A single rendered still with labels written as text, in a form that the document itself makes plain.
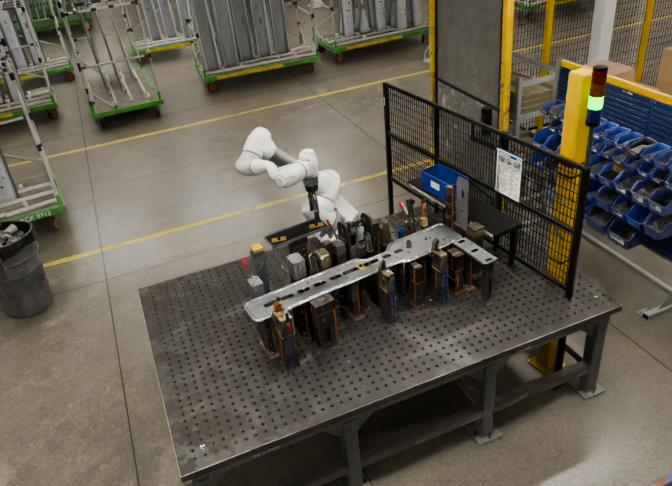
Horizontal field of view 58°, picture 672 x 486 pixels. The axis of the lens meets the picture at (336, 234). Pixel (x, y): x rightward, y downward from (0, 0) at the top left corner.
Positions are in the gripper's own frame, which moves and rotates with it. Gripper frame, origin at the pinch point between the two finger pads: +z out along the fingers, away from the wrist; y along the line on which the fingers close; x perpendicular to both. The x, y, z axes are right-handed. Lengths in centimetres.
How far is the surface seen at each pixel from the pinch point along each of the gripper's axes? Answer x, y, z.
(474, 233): 90, 26, 20
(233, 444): -70, 105, 54
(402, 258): 43, 30, 24
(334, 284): -0.4, 39.8, 23.8
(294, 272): -20.1, 26.7, 19.1
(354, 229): 20.4, 11.9, 8.7
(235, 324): -59, 17, 54
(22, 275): -217, -142, 84
